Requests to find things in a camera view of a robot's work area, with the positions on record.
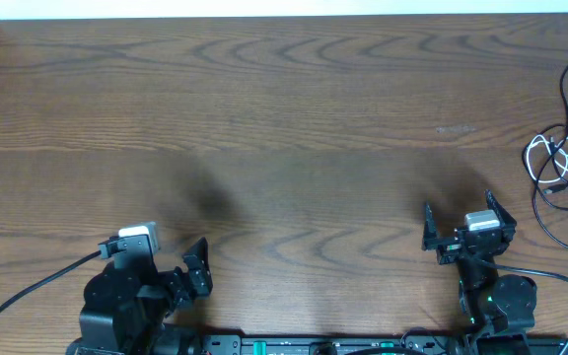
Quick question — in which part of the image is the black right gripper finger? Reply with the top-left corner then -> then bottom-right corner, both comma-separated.
421,202 -> 439,250
485,189 -> 517,231

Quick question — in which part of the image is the short black cable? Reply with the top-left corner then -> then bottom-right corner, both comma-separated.
520,122 -> 568,214

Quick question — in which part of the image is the long black usb cable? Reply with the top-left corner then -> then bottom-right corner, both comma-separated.
530,51 -> 568,256

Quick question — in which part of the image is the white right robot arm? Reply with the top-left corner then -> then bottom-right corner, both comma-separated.
421,190 -> 537,354

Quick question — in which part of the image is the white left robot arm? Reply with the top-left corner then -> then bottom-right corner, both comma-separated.
66,235 -> 213,355

